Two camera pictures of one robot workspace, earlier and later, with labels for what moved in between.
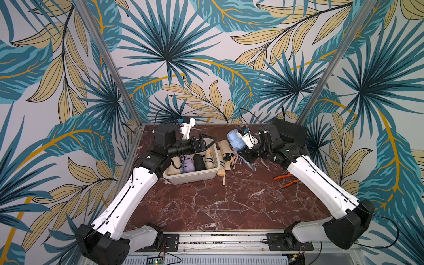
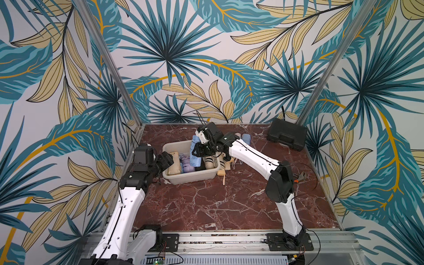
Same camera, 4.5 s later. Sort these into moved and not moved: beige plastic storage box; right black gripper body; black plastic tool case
Moved: right black gripper body
Not moved: beige plastic storage box; black plastic tool case
